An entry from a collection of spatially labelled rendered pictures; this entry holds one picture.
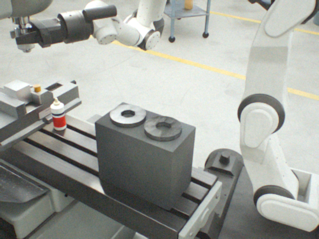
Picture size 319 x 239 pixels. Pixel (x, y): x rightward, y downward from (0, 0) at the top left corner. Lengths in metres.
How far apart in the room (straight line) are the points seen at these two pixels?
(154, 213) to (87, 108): 2.25
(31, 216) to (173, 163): 0.49
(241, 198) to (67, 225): 0.67
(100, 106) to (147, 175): 2.27
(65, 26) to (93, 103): 2.12
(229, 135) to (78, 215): 1.74
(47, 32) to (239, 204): 0.94
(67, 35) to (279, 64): 0.60
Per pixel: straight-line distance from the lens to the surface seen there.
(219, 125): 2.92
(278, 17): 1.00
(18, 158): 1.19
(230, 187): 1.51
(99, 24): 1.11
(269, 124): 1.12
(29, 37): 1.06
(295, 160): 2.73
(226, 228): 1.38
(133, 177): 0.92
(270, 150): 1.23
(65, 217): 1.26
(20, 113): 1.18
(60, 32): 1.07
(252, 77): 1.11
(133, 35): 1.28
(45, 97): 1.23
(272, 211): 1.33
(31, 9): 1.00
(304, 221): 1.34
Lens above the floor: 1.61
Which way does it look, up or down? 33 degrees down
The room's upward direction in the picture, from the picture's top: 2 degrees clockwise
